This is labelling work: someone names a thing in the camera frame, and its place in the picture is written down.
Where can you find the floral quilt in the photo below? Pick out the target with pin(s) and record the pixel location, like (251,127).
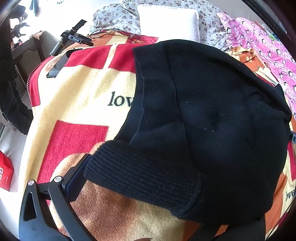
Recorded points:
(115,17)

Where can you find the black knit pants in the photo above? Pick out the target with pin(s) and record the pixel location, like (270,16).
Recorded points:
(203,120)

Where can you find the red and cream checkered blanket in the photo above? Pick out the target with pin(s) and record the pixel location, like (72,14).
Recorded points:
(76,106)

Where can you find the black smartphone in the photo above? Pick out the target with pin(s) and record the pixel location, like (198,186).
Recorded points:
(55,68)

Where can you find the dark cloth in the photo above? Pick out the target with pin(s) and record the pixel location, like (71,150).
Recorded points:
(13,109)

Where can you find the pink penguin print cloth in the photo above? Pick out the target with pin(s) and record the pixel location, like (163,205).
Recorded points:
(261,39)

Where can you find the dark wooden table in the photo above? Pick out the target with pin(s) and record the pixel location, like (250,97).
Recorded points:
(27,51)

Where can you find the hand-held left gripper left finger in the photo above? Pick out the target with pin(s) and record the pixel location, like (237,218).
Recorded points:
(75,172)

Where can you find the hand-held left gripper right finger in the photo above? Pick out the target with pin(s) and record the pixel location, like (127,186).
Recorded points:
(256,231)

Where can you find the red paper bag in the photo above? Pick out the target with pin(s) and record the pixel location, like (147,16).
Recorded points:
(5,172)

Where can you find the white pillow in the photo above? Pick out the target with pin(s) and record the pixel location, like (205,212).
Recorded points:
(170,22)

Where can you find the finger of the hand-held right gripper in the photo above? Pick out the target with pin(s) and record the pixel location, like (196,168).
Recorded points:
(292,137)

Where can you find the black tripod stand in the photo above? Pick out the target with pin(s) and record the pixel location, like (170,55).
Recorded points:
(69,37)

